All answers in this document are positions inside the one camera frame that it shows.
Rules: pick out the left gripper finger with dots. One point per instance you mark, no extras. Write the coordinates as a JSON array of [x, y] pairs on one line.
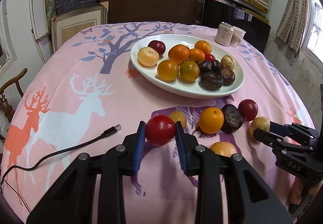
[[267, 138], [282, 130]]

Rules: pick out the small yellow citrus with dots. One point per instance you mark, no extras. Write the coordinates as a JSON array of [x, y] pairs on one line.
[[178, 116]]

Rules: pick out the dark passion fruit front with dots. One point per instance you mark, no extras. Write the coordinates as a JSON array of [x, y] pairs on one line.
[[211, 81]]

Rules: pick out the orange mandarin back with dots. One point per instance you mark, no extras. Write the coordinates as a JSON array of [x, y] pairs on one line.
[[204, 46]]

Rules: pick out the yellow-orange citrus fruit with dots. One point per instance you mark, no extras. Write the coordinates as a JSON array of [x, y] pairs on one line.
[[189, 71]]

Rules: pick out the speckled pale passion fruit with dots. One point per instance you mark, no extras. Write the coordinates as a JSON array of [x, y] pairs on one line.
[[228, 62]]

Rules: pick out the wooden chair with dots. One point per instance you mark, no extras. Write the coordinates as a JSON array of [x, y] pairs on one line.
[[11, 93]]

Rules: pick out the white oval plate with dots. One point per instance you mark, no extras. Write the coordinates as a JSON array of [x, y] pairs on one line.
[[179, 86]]

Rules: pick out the person's right hand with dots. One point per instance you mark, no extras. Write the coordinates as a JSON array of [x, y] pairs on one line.
[[297, 188]]

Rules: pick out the beige patterned curtain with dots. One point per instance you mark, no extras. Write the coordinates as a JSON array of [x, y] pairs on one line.
[[294, 24]]

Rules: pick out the pale peach fruit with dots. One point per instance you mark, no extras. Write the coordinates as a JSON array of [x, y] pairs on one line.
[[147, 56]]

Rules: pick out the dark red plum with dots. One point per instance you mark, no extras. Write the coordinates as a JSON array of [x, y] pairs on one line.
[[158, 46]]

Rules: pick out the yellow-orange citrus on plate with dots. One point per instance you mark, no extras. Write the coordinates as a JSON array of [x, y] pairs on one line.
[[168, 70]]

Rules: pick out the dark purple passion fruit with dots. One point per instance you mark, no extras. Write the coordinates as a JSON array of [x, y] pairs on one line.
[[209, 66]]

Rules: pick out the dark brown wooden board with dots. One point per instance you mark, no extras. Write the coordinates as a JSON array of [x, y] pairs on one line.
[[174, 11]]

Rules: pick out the pale yellow passion fruit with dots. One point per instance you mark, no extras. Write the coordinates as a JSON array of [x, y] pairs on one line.
[[260, 122]]

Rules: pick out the white paper cup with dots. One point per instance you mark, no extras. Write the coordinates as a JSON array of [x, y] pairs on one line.
[[237, 36]]

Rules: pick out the framed beige panel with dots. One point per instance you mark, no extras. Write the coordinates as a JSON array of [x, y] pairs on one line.
[[65, 26]]

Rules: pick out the large orange mandarin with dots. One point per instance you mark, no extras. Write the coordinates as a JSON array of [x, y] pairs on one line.
[[179, 53]]

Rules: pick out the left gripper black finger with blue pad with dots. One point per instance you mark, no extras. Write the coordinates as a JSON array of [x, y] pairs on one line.
[[70, 199], [227, 183]]

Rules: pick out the dark wrinkled passion fruit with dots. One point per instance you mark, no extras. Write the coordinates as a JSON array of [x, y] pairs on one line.
[[228, 75]]

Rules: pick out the small red tomato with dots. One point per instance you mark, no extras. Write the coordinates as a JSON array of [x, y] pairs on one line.
[[210, 57]]

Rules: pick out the black monitor screen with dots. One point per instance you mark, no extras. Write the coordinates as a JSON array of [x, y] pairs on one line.
[[257, 31]]

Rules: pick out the pink drink can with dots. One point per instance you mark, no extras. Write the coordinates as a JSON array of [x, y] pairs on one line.
[[224, 34]]

